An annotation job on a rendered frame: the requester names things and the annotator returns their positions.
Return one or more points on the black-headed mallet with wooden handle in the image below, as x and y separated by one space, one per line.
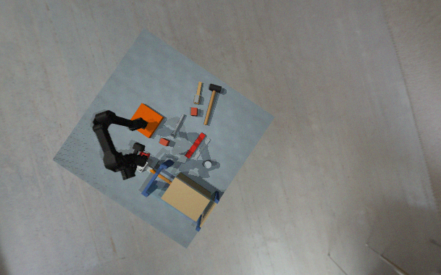
214 88

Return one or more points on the red rectangular bar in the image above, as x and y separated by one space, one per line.
195 145

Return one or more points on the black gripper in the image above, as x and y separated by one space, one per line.
137 147

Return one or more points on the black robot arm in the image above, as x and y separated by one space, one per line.
113 160

